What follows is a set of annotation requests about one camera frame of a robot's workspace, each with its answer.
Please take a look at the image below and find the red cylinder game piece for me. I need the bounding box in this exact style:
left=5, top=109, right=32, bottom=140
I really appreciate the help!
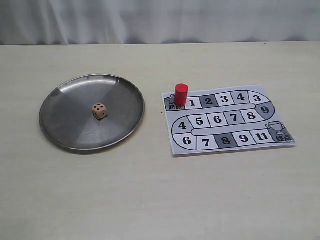
left=174, top=83, right=189, bottom=107

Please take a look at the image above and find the wooden die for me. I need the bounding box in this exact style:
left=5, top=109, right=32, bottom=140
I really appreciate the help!
left=92, top=103, right=108, bottom=120

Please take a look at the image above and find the paper number game board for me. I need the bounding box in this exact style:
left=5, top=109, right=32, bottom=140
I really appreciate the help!
left=162, top=85, right=297, bottom=156

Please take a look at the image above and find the round stainless steel plate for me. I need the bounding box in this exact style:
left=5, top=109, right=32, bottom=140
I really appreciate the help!
left=39, top=74, right=145, bottom=154

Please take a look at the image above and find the white backdrop curtain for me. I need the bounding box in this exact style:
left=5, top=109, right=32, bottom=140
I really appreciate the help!
left=0, top=0, right=320, bottom=45

